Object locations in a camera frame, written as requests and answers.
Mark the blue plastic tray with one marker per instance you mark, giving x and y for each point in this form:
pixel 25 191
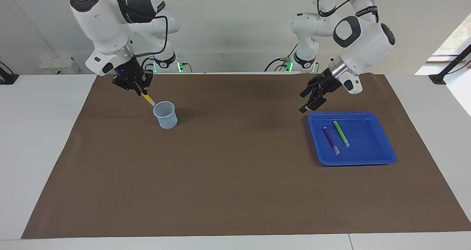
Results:
pixel 368 143

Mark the purple pen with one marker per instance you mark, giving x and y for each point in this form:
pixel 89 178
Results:
pixel 331 140

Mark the white power socket box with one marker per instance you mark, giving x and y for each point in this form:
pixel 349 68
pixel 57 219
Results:
pixel 55 64

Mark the brown table mat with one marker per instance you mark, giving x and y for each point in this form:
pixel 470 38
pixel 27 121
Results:
pixel 235 191

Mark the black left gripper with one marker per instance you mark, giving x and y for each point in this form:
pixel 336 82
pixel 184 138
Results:
pixel 328 82

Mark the black clamp stand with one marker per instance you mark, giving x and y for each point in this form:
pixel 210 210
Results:
pixel 438 79

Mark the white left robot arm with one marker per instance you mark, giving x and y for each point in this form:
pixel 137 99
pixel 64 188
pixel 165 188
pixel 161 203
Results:
pixel 368 40

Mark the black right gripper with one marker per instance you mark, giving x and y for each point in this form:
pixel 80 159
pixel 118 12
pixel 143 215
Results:
pixel 128 72

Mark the black table clamp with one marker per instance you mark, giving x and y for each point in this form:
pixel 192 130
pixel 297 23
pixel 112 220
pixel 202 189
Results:
pixel 7 78

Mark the clear plastic cup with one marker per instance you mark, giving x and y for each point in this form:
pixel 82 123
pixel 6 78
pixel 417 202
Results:
pixel 166 119

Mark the yellow pen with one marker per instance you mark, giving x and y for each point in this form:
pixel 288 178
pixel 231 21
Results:
pixel 149 100

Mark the bright window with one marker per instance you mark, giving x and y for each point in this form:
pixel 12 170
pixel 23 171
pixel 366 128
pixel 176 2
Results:
pixel 461 36

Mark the green pen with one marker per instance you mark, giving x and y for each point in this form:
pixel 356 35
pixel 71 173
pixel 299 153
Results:
pixel 341 133

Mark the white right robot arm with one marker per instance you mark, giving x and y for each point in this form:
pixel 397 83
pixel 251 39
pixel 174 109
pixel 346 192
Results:
pixel 99 25

